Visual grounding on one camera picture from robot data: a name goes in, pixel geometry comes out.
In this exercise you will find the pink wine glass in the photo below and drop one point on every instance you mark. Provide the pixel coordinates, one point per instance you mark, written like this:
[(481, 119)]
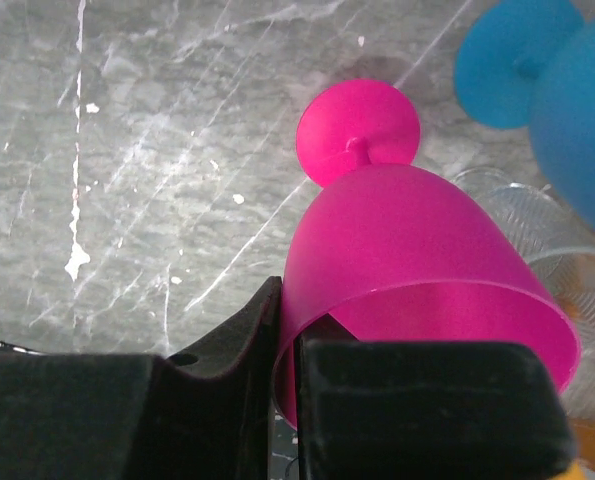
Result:
[(394, 252)]

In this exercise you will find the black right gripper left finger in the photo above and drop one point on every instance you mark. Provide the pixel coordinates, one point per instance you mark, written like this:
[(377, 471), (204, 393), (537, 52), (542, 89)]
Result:
[(202, 413)]

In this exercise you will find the patterned clear wine glass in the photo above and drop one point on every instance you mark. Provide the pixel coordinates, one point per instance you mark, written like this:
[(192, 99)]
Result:
[(559, 250)]

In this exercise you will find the blue wine glass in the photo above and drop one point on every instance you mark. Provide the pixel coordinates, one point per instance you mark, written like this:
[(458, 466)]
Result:
[(532, 64)]

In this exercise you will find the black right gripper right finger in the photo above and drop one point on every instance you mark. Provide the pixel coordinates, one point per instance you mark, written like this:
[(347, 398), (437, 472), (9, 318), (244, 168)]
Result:
[(425, 410)]

